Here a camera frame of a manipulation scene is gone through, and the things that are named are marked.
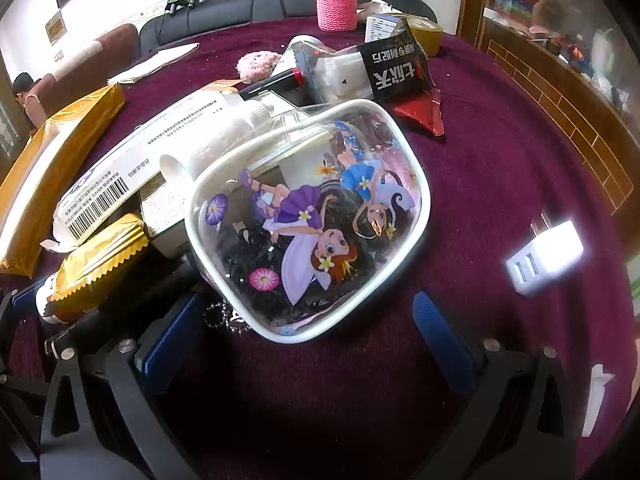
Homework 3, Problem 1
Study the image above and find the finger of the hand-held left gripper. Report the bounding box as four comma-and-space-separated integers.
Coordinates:
0, 372, 51, 463
0, 282, 48, 333

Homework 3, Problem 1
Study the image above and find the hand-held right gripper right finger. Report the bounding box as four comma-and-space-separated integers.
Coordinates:
412, 290, 586, 480

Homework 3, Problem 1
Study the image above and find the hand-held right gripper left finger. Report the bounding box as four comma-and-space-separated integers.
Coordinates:
40, 292, 206, 480

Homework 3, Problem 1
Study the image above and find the gold foil sachet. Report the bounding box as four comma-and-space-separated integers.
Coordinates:
47, 212, 151, 317

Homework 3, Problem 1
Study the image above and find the clear cartoon print pouch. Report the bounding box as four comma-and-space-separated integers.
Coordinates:
185, 99, 432, 345

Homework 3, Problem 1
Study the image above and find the red foil packet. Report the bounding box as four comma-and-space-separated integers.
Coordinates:
390, 87, 446, 137

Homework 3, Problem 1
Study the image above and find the small orange-capped white bottle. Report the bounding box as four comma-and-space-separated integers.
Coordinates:
35, 272, 101, 325

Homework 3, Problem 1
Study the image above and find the white cardboard box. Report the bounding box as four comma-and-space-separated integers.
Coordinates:
139, 175, 197, 262

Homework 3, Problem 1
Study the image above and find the white plug charger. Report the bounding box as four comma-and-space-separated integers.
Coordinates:
504, 212, 586, 297

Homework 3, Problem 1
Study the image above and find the large yellow package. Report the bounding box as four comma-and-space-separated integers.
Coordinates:
0, 84, 126, 278

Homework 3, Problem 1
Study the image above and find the white plastic piece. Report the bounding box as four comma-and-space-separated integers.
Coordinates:
582, 364, 616, 438

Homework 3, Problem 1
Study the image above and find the long white barcode carton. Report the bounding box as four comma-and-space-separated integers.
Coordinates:
54, 80, 242, 254

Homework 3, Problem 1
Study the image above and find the green printed box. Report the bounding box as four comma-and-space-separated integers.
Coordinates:
625, 267, 640, 316

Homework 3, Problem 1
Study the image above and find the large white plastic bottle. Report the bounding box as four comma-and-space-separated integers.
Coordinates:
159, 96, 296, 183

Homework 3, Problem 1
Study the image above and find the brown upholstered chair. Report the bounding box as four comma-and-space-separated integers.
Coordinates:
30, 22, 141, 116

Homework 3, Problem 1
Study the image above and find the white notebook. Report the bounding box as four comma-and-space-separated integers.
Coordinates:
106, 42, 201, 86

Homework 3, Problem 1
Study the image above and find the black snack packet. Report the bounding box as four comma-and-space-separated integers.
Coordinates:
292, 25, 436, 107

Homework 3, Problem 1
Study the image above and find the wooden cabinet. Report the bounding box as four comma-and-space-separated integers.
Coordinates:
457, 0, 640, 221

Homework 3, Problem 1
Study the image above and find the red and black pen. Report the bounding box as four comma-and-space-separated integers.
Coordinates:
240, 69, 306, 101

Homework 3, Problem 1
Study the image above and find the pink plush ball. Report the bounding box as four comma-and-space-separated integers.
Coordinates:
236, 51, 281, 83

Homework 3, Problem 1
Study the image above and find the brown packing tape roll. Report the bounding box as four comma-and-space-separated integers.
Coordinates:
385, 12, 443, 58

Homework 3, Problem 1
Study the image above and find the blue and white medicine box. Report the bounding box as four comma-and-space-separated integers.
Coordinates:
364, 14, 403, 43

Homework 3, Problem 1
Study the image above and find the black leather sofa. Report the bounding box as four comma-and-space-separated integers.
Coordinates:
137, 0, 438, 53

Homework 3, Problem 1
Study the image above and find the metal ball chain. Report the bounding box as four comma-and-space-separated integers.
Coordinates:
202, 300, 253, 336

